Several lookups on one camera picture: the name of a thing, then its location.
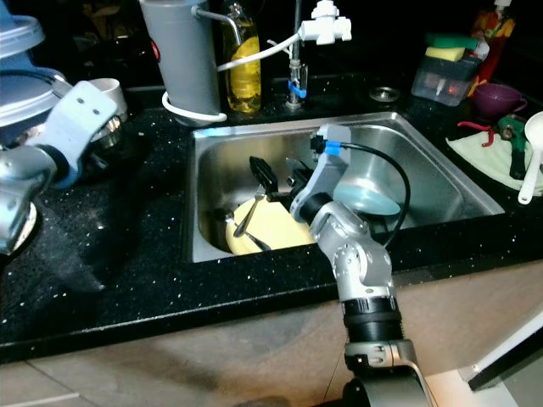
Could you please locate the pale green cloth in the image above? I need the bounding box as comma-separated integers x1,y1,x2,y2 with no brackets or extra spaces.
447,127,543,192

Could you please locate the red handled tool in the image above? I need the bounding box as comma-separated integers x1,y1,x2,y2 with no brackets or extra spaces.
458,119,503,147

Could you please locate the round metal drain cap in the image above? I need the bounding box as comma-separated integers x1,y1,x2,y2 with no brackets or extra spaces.
370,86,400,103

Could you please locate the black side panel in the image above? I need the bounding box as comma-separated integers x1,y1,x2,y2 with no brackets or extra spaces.
471,343,543,407

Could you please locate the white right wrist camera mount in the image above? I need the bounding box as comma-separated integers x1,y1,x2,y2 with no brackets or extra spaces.
293,125,353,213

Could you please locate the white blue tiered rack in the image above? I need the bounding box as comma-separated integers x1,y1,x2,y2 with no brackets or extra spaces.
0,0,73,128

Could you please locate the yellow oil bottle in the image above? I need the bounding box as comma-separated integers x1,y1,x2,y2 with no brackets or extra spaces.
225,4,262,115

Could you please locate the light blue plate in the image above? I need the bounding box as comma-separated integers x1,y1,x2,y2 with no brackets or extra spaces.
331,165,401,217

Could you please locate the wide beige cabinet door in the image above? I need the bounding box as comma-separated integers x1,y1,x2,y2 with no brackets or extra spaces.
0,314,349,407

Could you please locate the green black handled tool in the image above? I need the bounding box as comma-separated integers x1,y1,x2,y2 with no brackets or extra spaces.
499,114,529,181

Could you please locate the red yellow bottle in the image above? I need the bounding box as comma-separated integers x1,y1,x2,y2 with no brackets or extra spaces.
471,0,517,94

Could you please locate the clear plastic sponge container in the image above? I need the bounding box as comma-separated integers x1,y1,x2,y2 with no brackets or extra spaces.
411,55,480,107

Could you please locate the stainless steel sink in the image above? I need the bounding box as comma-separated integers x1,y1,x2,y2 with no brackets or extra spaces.
191,110,507,264

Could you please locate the purple cup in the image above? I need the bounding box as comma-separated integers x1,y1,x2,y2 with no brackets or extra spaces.
473,82,529,120

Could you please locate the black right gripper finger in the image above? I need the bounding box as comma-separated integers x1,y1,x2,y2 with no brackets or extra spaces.
283,161,313,194
249,155,279,196

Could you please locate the white faucet diverter valve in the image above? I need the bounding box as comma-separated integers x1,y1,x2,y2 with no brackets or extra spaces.
299,0,351,45

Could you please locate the chrome faucet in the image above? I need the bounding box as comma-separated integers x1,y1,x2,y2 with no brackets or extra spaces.
288,0,306,109

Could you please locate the silver fork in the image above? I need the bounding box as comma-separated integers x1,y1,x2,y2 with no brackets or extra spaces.
233,193,266,238

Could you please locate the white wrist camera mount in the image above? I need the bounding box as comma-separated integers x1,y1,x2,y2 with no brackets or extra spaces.
293,125,353,213
36,81,121,189

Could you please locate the yellow green sponge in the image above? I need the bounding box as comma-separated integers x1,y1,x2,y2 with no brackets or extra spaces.
424,32,482,62

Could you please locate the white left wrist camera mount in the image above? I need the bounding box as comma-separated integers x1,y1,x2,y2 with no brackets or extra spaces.
36,81,121,189

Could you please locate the grey water filter cylinder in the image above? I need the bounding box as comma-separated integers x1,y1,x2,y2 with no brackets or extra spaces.
140,0,243,115

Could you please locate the silver spoon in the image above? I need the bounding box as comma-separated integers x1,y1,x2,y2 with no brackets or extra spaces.
223,212,272,253

